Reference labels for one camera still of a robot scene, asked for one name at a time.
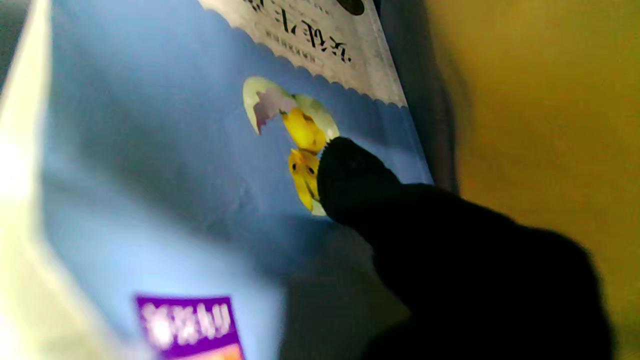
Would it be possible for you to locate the blue and white book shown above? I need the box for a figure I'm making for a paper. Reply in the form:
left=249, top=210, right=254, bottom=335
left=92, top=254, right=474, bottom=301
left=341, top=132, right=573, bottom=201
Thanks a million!
left=0, top=0, right=435, bottom=360

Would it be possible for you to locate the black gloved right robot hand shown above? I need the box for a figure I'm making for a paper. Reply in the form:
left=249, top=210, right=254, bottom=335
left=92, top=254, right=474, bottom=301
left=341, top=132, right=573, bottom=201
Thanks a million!
left=316, top=136, right=616, bottom=360

